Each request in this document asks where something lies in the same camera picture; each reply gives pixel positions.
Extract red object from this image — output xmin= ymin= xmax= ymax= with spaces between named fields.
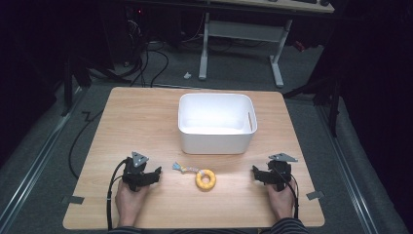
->
xmin=293 ymin=40 xmax=307 ymax=54

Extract black stand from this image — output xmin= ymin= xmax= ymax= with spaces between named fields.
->
xmin=282 ymin=72 xmax=343 ymax=138
xmin=59 ymin=53 xmax=94 ymax=117

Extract person's right hand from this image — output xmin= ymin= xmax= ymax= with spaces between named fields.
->
xmin=266 ymin=180 xmax=299 ymax=222

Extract bundle of black cables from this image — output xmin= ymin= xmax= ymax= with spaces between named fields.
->
xmin=125 ymin=19 xmax=170 ymax=88

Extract white plastic bin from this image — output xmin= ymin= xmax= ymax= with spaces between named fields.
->
xmin=176 ymin=93 xmax=259 ymax=156

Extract grey tape piece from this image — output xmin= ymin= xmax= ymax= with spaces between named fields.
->
xmin=305 ymin=190 xmax=325 ymax=201
xmin=60 ymin=194 xmax=86 ymax=206

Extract person's left hand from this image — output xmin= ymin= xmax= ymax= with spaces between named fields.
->
xmin=115 ymin=180 xmax=151 ymax=228

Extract white-legged wooden desk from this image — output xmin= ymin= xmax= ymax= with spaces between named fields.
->
xmin=198 ymin=0 xmax=336 ymax=89

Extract left hand-held gripper black cable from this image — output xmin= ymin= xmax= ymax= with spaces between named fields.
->
xmin=105 ymin=158 xmax=130 ymax=232

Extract metal floor rail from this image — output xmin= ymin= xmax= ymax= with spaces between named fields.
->
xmin=0 ymin=87 xmax=86 ymax=230
xmin=315 ymin=103 xmax=379 ymax=234

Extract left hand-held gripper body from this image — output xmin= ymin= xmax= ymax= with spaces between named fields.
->
xmin=122 ymin=151 xmax=154 ymax=193

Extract black floor cable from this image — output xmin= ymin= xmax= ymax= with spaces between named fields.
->
xmin=67 ymin=110 xmax=105 ymax=180

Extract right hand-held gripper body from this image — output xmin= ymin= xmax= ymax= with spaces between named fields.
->
xmin=266 ymin=152 xmax=299 ymax=192

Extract dark computer tower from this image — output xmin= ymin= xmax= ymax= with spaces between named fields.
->
xmin=123 ymin=5 xmax=148 ymax=66

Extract yellow ring rope toy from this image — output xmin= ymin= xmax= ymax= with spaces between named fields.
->
xmin=171 ymin=161 xmax=217 ymax=192

